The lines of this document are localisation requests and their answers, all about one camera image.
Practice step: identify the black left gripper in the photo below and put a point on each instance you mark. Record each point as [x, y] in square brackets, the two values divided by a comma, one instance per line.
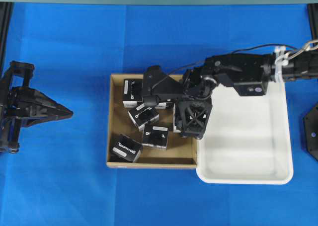
[32, 107]

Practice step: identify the black white Robotis box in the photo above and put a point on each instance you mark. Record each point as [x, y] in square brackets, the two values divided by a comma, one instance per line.
[132, 92]

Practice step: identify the black white box underneath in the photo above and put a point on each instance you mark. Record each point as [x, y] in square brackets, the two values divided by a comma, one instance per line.
[176, 119]

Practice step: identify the blue table cloth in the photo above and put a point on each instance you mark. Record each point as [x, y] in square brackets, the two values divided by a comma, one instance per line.
[60, 177]

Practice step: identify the white plastic tray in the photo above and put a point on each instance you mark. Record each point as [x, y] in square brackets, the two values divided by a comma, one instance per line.
[247, 139]

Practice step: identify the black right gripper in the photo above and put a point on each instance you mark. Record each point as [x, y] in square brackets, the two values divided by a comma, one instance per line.
[193, 114]

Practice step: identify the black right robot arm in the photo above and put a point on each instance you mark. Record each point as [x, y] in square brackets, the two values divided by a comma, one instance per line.
[247, 74]

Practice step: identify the black white Dynamixel box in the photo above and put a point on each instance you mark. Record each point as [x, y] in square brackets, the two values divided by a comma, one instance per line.
[164, 105]

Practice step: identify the black frame post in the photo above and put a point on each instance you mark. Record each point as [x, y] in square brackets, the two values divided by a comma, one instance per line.
[312, 9]
[5, 17]

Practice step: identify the leaning black Dynamixel box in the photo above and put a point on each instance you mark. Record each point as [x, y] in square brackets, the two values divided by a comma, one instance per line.
[126, 148]

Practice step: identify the black white servo box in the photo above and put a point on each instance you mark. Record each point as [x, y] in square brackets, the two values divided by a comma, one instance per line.
[155, 137]

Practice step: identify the tilted black white box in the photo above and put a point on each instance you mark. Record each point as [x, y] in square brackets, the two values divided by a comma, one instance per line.
[142, 115]

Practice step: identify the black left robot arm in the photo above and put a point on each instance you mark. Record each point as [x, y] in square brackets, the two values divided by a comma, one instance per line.
[18, 74]

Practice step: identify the black frame post right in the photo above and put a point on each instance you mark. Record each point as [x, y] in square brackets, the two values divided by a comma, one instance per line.
[312, 9]

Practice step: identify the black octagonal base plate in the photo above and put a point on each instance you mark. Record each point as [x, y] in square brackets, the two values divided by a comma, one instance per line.
[311, 132]

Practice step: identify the black frame post left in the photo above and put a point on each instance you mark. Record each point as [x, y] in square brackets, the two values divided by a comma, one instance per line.
[5, 17]

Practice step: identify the open brown cardboard box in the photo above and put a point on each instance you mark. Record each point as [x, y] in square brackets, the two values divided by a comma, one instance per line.
[181, 153]

